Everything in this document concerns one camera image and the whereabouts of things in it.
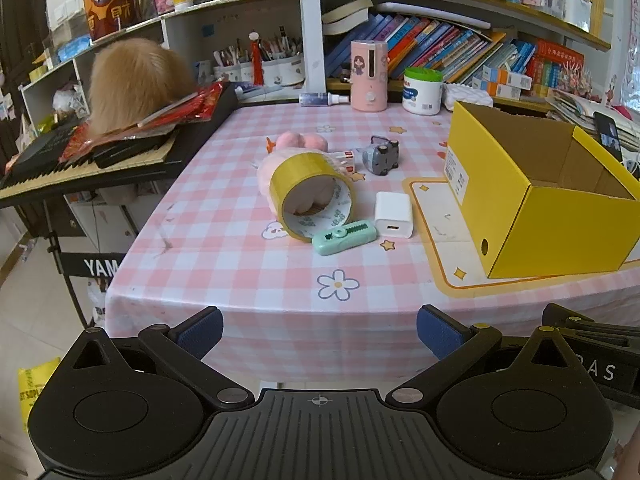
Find yellow tape roll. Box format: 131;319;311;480
260;148;355;243

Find yellow cardboard box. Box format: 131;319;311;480
444;103;639;278

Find white pen holder cups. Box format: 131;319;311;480
211;53;306;88

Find red foil packets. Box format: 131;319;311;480
58;80;228;162

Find small spray bottle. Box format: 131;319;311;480
298;92;349;107

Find orange fluffy cat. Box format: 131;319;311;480
88;38;198;138

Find white red small box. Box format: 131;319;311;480
328;150;357;174

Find mint green utility knife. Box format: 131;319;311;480
311;220;378;256

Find black electronic keyboard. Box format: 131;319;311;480
1;84;238;208

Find grey toy car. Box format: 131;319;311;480
361;136;399;176

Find pink humidifier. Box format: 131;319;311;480
350;40;387;113

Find pink checkered tablecloth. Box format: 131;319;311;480
106;104;639;382

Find row of leaning books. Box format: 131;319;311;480
323;12;586;92

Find white jar green lid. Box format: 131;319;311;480
402;67;444;116

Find yellow plastic bag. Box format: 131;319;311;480
17;356;61;430

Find black smartphone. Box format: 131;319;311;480
593;112;624;162

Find stack of papers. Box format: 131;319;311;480
546;89;639;152

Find pink pig plush toy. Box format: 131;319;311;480
257;148;336;216

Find pink heart plush toy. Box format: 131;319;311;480
266;132;328;154

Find white quilted purse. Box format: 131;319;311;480
442;84;494;112

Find orange white medicine boxes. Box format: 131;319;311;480
472;66;532;100

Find white charger cube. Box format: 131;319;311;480
374;192;413;238

